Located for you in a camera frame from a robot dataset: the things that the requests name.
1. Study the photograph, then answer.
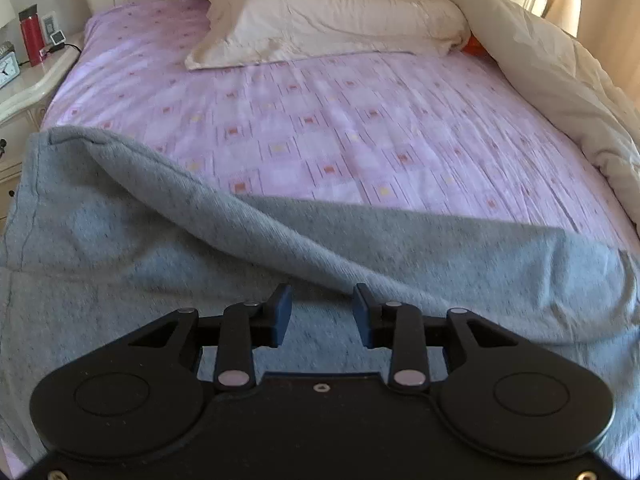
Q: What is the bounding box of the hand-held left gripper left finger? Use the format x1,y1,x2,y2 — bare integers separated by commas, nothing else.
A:
127,283,294,394

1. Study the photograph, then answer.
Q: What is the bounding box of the small table clock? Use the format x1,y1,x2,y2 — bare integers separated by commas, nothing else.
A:
0,42,22,89

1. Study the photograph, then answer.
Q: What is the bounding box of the white nightstand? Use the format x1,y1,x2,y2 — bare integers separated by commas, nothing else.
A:
0,30,87,223

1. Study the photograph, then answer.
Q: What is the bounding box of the grey blanket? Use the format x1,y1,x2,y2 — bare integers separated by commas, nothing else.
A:
0,125,640,480

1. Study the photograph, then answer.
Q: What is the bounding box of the orange cloth item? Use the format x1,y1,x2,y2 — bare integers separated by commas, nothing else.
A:
461,34,488,57

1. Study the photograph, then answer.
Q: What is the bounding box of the bed with pink patterned sheet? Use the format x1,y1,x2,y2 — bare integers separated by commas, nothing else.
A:
39,0,640,256

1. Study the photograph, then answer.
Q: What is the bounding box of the cream pillow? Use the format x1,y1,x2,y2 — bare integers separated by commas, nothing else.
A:
184,0,472,71

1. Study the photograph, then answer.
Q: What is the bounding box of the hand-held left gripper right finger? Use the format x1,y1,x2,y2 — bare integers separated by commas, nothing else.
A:
352,283,521,394

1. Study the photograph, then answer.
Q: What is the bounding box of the red bottle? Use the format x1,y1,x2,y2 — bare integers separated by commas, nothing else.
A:
19,4,46,67

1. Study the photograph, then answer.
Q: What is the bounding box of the cream duvet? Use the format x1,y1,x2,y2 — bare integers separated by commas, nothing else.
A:
405,0,640,238

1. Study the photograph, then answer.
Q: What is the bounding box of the beige lamp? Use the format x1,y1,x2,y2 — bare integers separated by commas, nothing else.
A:
542,0,584,39

